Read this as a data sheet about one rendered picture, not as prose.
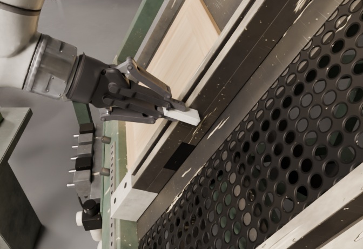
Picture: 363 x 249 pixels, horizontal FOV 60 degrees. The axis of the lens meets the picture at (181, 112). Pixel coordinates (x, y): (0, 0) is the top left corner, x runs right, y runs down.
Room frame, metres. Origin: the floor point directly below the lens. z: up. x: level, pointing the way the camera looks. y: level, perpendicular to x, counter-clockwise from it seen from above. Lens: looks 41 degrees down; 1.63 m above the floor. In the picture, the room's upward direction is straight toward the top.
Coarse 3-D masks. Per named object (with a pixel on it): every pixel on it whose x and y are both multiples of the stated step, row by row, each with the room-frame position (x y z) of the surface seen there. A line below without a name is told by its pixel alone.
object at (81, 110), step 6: (72, 102) 1.14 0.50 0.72; (78, 102) 1.14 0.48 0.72; (78, 108) 1.14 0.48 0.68; (84, 108) 1.15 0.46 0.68; (78, 114) 1.14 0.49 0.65; (84, 114) 1.15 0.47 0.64; (90, 114) 1.19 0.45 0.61; (78, 120) 1.14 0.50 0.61; (84, 120) 1.15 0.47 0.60; (90, 120) 1.15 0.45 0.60
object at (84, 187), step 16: (80, 128) 0.92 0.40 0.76; (96, 128) 0.95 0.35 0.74; (80, 144) 0.84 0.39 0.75; (96, 144) 0.85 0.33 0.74; (80, 160) 0.75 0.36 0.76; (96, 160) 0.77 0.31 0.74; (80, 176) 0.68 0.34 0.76; (96, 176) 0.70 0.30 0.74; (80, 192) 0.66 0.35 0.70; (96, 192) 0.63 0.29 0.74; (96, 208) 0.55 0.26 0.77; (80, 224) 0.53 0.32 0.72; (96, 224) 0.53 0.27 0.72; (96, 240) 0.53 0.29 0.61
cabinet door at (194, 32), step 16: (192, 0) 0.88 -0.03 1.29; (192, 16) 0.82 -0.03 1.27; (208, 16) 0.74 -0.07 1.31; (176, 32) 0.87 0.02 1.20; (192, 32) 0.77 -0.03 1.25; (208, 32) 0.69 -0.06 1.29; (160, 48) 0.90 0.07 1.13; (176, 48) 0.80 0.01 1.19; (192, 48) 0.72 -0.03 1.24; (208, 48) 0.64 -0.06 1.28; (160, 64) 0.84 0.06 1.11; (176, 64) 0.74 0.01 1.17; (192, 64) 0.66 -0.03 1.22; (176, 80) 0.69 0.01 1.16; (176, 96) 0.64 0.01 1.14; (128, 128) 0.77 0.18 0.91; (144, 128) 0.68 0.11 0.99; (128, 144) 0.70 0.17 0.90; (144, 144) 0.62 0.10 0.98; (128, 160) 0.64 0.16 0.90
